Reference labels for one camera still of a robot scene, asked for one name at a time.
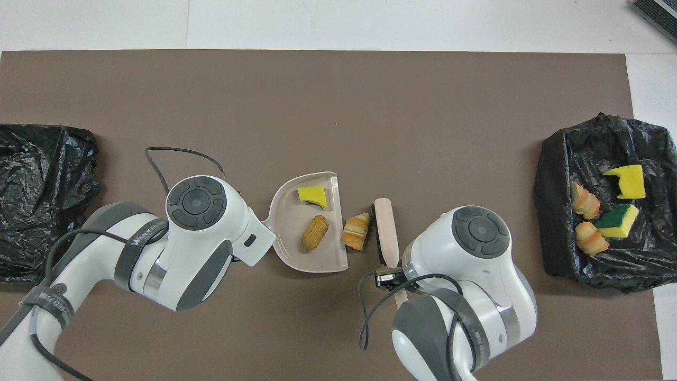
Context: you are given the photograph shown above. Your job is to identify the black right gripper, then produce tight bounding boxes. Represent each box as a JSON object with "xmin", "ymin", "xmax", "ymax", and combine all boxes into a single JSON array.
[{"xmin": 374, "ymin": 266, "xmax": 421, "ymax": 293}]

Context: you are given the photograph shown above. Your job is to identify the striped toy croissant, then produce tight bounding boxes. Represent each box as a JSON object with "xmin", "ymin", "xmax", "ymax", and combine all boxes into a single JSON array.
[
  {"xmin": 341, "ymin": 212, "xmax": 372, "ymax": 252},
  {"xmin": 575, "ymin": 222, "xmax": 610, "ymax": 257},
  {"xmin": 570, "ymin": 180, "xmax": 601, "ymax": 221}
]

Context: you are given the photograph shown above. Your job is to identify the beige hand brush black bristles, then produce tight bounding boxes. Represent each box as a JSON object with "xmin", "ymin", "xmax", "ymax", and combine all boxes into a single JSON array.
[{"xmin": 370, "ymin": 197, "xmax": 410, "ymax": 311}]

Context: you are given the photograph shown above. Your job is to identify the brown toy bread roll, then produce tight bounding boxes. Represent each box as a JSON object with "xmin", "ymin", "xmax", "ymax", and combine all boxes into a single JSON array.
[{"xmin": 301, "ymin": 214, "xmax": 330, "ymax": 252}]

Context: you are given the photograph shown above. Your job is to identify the beige plastic dustpan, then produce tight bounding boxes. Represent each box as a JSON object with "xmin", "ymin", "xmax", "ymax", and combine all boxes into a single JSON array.
[{"xmin": 262, "ymin": 170, "xmax": 350, "ymax": 274}]

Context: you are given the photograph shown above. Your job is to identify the small yellow sponge piece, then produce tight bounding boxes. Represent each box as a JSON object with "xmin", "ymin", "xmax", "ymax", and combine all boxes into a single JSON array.
[{"xmin": 297, "ymin": 185, "xmax": 328, "ymax": 211}]

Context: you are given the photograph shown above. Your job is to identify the green and yellow sponge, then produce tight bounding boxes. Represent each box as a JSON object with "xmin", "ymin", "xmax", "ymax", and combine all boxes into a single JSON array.
[{"xmin": 594, "ymin": 204, "xmax": 641, "ymax": 239}]

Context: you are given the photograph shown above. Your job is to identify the large yellow sponge piece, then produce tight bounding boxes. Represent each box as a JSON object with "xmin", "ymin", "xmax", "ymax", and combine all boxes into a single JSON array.
[{"xmin": 602, "ymin": 164, "xmax": 647, "ymax": 200}]

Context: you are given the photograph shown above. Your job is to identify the black bag-lined bin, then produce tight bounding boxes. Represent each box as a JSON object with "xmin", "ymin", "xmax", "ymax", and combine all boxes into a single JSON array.
[
  {"xmin": 0, "ymin": 123, "xmax": 101, "ymax": 286},
  {"xmin": 533, "ymin": 112, "xmax": 677, "ymax": 293}
]

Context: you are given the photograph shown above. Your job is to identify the brown table mat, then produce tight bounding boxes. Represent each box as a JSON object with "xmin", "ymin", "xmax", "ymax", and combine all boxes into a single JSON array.
[{"xmin": 0, "ymin": 50, "xmax": 663, "ymax": 381}]

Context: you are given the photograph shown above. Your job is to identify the grey ridged panel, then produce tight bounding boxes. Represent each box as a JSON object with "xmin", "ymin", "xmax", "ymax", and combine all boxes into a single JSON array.
[{"xmin": 632, "ymin": 0, "xmax": 677, "ymax": 44}]

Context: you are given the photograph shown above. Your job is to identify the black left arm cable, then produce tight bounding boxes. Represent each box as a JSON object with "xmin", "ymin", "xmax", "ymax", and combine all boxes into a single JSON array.
[{"xmin": 0, "ymin": 146, "xmax": 228, "ymax": 381}]

